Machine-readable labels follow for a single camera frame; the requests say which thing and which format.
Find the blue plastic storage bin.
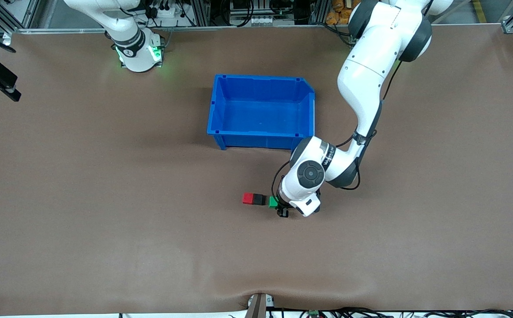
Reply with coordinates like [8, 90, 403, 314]
[207, 74, 317, 154]

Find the metal table clamp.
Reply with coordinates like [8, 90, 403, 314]
[247, 292, 275, 318]

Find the white power strip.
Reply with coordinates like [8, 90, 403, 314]
[147, 4, 178, 19]

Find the bag of orange items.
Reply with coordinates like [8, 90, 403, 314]
[325, 0, 363, 26]

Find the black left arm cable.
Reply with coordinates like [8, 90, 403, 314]
[271, 60, 403, 200]

